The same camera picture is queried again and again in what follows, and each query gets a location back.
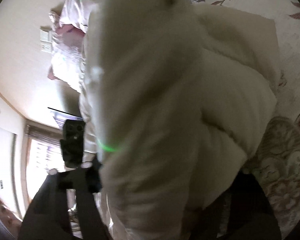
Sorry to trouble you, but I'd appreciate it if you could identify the beige puffer down jacket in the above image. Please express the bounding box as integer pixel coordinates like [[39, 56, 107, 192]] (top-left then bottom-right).
[[81, 0, 280, 239]]

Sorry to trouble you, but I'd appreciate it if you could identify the window with blinds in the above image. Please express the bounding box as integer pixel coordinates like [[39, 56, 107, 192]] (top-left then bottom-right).
[[20, 120, 64, 208]]

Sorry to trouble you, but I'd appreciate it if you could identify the floral beige quilt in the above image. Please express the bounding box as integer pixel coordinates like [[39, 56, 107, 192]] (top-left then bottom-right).
[[183, 0, 300, 239]]

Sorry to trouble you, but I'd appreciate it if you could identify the right pink tree pillow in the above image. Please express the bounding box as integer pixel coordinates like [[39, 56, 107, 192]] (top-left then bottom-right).
[[48, 0, 97, 93]]

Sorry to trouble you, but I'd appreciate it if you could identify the white wall switch plate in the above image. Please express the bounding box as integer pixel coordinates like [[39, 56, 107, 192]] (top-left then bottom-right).
[[40, 27, 52, 53]]

